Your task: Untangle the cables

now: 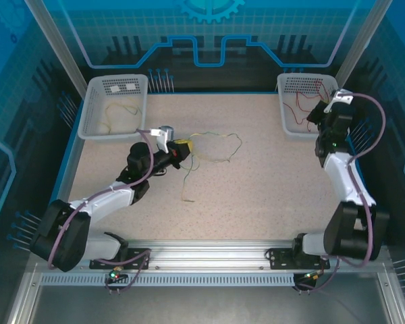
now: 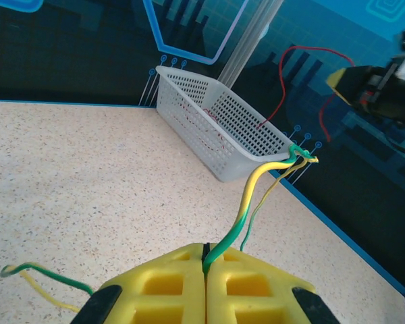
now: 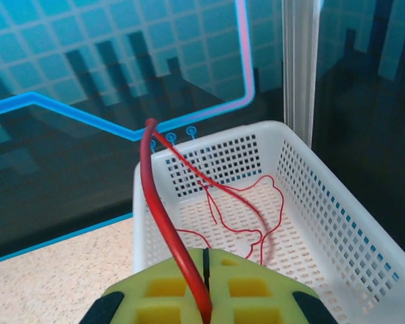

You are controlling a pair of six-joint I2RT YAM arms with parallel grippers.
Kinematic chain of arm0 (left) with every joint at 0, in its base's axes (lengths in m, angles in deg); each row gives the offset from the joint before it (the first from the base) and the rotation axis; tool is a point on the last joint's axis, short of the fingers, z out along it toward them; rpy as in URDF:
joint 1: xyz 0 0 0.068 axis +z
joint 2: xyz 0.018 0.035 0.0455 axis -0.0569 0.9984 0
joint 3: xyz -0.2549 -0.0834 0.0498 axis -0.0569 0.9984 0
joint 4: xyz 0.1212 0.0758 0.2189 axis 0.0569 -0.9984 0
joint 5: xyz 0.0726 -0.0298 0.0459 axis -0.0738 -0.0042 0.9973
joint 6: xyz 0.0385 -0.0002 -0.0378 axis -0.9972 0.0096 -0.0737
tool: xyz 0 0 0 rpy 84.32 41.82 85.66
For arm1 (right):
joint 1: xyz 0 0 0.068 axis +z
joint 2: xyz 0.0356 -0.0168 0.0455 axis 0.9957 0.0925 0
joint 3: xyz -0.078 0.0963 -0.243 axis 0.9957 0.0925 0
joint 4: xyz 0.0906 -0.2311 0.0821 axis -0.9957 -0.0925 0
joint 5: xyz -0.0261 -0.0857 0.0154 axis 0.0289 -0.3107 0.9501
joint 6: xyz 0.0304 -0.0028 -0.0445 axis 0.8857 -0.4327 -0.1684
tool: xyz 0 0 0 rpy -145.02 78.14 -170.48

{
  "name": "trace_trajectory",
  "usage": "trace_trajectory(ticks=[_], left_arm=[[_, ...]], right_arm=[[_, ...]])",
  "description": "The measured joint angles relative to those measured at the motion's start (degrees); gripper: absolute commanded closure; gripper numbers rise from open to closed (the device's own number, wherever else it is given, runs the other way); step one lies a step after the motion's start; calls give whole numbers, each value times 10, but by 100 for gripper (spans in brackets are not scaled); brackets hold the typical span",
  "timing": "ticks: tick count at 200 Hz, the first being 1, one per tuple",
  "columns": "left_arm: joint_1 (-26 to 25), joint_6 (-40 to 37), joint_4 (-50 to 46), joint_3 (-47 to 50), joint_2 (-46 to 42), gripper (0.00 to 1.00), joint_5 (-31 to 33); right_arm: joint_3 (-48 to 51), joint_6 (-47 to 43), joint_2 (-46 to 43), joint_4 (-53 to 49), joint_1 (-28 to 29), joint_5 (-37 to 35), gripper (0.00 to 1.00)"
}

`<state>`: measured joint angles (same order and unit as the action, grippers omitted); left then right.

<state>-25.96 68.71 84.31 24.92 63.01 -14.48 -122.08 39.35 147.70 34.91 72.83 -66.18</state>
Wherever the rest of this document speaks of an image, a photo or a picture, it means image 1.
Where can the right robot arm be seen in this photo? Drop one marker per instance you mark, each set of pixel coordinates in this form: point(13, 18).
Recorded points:
point(344, 233)

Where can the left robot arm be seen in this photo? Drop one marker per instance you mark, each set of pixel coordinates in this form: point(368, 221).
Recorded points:
point(67, 233)

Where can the plain white plastic basket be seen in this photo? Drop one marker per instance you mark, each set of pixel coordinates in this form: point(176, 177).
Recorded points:
point(300, 84)

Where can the white basket with stickers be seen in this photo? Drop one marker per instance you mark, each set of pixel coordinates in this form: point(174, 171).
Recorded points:
point(121, 119)

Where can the white sticker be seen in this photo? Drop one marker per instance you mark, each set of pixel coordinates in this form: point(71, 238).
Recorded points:
point(131, 87)
point(114, 89)

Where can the small lit connector board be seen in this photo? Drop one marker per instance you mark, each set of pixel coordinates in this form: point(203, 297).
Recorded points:
point(114, 273)
point(311, 276)

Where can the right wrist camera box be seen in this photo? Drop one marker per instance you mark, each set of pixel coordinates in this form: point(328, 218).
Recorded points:
point(341, 96)

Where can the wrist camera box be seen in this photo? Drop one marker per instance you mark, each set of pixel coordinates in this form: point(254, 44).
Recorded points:
point(163, 135)
point(341, 96)

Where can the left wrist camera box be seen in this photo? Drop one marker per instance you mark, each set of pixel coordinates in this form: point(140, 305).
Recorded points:
point(163, 135)

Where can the aluminium corner post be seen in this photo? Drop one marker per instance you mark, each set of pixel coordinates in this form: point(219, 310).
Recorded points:
point(54, 44)
point(361, 44)

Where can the aluminium rail beam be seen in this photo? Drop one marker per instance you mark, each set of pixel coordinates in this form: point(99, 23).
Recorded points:
point(206, 251)

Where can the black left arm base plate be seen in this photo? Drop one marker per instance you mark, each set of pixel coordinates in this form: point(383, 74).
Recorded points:
point(138, 258)

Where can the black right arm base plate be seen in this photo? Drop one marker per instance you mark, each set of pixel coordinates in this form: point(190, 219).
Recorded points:
point(280, 258)

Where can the grey metal frame panel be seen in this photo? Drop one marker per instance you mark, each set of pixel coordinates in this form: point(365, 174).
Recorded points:
point(206, 303)

